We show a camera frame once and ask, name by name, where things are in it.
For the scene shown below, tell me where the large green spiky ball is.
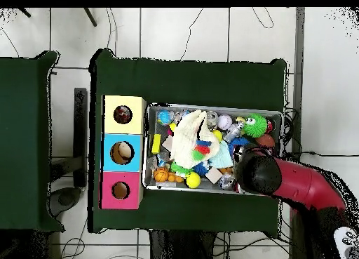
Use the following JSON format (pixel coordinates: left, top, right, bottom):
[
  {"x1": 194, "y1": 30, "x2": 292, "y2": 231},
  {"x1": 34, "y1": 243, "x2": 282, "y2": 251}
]
[{"x1": 242, "y1": 113, "x2": 268, "y2": 138}]

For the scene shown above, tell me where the colourful patch print cloth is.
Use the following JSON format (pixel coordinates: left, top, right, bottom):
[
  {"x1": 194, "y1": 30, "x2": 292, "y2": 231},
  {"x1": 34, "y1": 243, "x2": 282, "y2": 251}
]
[{"x1": 113, "y1": 105, "x2": 133, "y2": 124}]

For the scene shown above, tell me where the multicolour spiky caterpillar toy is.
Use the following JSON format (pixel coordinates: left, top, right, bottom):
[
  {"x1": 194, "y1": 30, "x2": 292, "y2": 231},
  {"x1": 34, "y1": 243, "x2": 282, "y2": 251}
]
[{"x1": 191, "y1": 140, "x2": 212, "y2": 161}]

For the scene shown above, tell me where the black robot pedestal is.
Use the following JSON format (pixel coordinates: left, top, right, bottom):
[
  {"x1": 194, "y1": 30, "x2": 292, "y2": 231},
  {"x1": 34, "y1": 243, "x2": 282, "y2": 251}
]
[{"x1": 148, "y1": 230, "x2": 217, "y2": 259}]

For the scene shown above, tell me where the wooden box with three holes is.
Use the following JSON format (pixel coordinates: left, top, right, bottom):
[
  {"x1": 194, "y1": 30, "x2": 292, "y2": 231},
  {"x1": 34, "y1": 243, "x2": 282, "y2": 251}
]
[{"x1": 99, "y1": 94, "x2": 147, "y2": 211}]

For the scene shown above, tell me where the large blue spiky ball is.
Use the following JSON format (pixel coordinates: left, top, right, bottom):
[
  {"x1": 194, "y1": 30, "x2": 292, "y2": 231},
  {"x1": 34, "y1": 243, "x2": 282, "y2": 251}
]
[{"x1": 228, "y1": 137, "x2": 251, "y2": 156}]

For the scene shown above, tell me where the yellow smiley ball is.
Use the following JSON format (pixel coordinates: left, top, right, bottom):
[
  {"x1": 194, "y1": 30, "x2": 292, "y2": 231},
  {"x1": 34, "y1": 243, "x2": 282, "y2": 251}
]
[{"x1": 185, "y1": 171, "x2": 202, "y2": 190}]

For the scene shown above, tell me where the orange basketball toy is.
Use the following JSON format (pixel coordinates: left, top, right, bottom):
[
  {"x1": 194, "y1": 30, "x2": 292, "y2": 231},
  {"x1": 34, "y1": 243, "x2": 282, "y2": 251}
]
[{"x1": 153, "y1": 167, "x2": 170, "y2": 183}]

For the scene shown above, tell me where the dark green tablecloth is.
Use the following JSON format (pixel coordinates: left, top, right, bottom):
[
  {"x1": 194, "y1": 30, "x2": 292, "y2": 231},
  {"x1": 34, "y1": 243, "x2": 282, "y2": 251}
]
[
  {"x1": 0, "y1": 50, "x2": 65, "y2": 232},
  {"x1": 88, "y1": 48, "x2": 288, "y2": 239}
]

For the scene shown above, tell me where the cream knitted cloth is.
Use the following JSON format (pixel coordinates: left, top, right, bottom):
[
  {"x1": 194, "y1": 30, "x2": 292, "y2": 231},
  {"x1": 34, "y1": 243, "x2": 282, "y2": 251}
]
[{"x1": 170, "y1": 109, "x2": 221, "y2": 170}]

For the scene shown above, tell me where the yellow foam block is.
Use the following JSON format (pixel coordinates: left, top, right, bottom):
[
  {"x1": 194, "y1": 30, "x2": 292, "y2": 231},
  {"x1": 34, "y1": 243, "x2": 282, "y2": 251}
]
[{"x1": 151, "y1": 133, "x2": 162, "y2": 154}]

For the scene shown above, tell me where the shallow mesh bin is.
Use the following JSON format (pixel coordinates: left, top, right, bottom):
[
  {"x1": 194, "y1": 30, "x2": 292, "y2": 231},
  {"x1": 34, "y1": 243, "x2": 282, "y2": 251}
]
[{"x1": 142, "y1": 102, "x2": 284, "y2": 197}]

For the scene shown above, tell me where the blue globe ball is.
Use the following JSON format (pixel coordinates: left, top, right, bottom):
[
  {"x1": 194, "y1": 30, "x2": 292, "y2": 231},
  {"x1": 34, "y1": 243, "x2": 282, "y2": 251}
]
[{"x1": 156, "y1": 109, "x2": 175, "y2": 126}]

